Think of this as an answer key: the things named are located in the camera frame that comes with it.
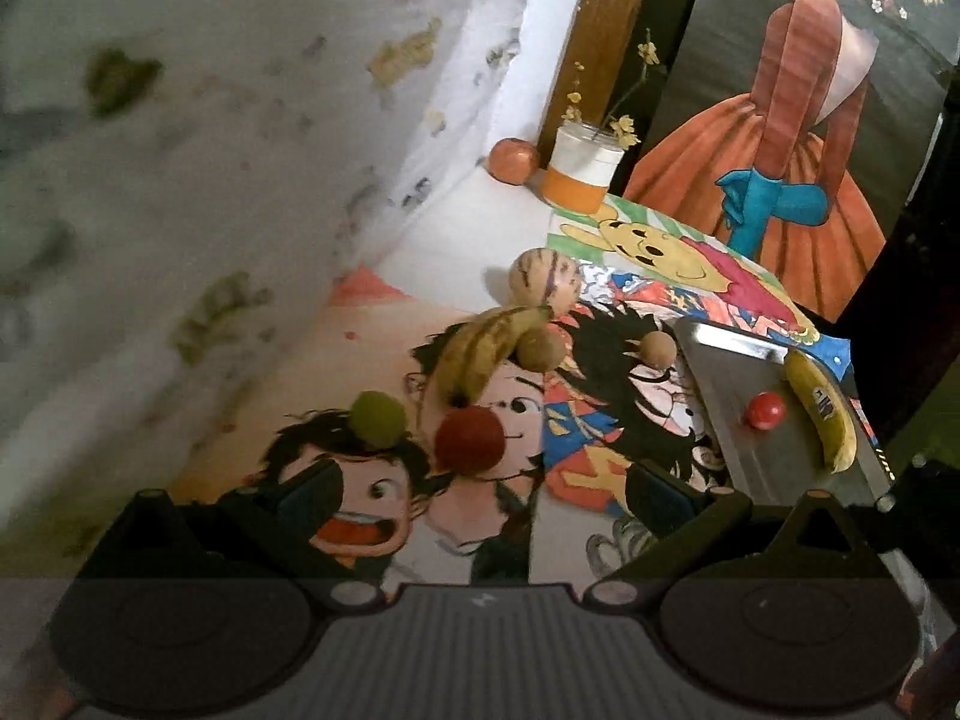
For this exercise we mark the metal tray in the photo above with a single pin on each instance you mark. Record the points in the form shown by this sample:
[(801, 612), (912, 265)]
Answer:
[(765, 457)]

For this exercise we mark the yellow banana with sticker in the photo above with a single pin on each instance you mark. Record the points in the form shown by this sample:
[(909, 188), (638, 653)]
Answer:
[(823, 409)]

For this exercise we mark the cartoon boys printed sheet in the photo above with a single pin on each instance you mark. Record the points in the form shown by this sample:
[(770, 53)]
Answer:
[(360, 360)]

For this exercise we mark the spotted brown banana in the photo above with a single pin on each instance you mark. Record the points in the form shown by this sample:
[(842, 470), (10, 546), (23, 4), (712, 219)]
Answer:
[(486, 351)]

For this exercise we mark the yellow flower sprig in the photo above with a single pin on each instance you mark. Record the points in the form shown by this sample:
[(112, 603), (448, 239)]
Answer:
[(626, 101)]

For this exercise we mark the round green fruit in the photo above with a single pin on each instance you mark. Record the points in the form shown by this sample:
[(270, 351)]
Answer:
[(379, 418)]

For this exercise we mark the white and orange cup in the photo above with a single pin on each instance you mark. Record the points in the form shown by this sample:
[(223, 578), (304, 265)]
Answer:
[(581, 169)]

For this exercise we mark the wooden door frame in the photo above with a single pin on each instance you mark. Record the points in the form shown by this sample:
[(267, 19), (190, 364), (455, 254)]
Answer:
[(600, 37)]

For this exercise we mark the wall poster orange dress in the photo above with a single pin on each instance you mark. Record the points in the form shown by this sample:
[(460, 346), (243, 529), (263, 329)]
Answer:
[(795, 127)]

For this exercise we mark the striped pale melon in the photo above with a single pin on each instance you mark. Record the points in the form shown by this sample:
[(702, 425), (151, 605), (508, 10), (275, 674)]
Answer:
[(542, 279)]

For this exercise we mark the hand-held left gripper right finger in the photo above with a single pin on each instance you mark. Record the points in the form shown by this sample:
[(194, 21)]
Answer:
[(651, 501)]

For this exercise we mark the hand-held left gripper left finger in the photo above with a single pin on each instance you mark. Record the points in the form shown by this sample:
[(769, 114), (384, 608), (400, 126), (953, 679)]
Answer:
[(316, 493)]

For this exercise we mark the small red tomato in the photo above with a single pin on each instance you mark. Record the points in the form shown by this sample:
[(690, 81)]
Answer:
[(764, 410)]

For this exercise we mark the brown kiwi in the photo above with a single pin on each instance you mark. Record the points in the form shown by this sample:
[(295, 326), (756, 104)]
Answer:
[(540, 349)]

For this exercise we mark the small round brown fruit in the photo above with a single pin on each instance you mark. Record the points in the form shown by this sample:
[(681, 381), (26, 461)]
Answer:
[(658, 349)]

